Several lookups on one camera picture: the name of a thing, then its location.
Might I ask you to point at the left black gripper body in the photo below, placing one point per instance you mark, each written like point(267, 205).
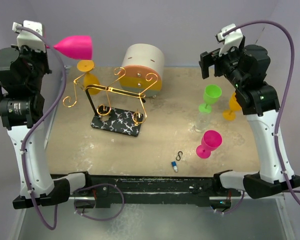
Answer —
point(36, 60)

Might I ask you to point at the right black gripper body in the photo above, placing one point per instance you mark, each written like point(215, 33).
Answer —
point(229, 63)

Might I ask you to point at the pink wine glass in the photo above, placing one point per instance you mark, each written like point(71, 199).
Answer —
point(78, 47)
point(210, 141)

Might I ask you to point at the orange wine glass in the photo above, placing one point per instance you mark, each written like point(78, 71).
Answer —
point(86, 66)
point(230, 114)

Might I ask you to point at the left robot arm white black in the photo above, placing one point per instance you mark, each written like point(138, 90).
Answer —
point(21, 106)

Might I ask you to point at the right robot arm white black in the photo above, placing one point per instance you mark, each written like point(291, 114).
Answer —
point(246, 68)

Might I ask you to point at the green wine glass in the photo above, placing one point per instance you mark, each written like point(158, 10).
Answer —
point(211, 95)

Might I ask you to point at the clear wine glass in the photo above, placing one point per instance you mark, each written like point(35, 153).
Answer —
point(202, 121)

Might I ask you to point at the pink wine glass front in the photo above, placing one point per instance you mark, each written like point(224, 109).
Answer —
point(210, 141)

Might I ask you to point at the white round drawer cabinet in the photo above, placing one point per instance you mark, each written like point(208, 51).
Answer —
point(144, 68)

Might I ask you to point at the black s-hook carabiner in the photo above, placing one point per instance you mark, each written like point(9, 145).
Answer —
point(179, 155)

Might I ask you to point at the small blue white bottle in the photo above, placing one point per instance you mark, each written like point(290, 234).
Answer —
point(174, 166)

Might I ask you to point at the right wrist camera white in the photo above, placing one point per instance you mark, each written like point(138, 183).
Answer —
point(230, 40)

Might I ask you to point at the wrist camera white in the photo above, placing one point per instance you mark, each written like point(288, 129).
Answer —
point(29, 39)
point(230, 40)

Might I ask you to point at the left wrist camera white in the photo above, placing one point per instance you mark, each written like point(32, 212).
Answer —
point(29, 39)

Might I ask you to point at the gold wire wine glass rack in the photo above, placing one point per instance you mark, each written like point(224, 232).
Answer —
point(109, 109)

